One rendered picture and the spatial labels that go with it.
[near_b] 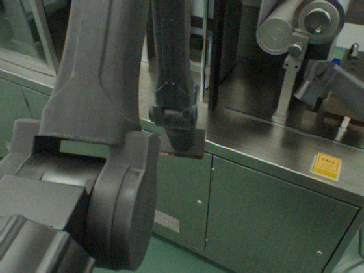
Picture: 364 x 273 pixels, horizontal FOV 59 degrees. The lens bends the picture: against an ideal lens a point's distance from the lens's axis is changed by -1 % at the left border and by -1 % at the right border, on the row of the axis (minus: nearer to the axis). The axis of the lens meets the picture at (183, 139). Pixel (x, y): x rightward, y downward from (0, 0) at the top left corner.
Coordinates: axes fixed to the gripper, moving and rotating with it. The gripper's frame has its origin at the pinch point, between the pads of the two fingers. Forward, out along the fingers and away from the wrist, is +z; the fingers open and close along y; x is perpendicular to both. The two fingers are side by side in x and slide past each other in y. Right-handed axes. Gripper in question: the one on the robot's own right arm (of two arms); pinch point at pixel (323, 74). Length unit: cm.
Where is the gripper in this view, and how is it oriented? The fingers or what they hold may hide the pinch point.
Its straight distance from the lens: 120.3
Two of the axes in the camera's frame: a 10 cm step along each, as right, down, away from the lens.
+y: 8.8, 3.1, -3.6
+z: 4.1, -1.2, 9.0
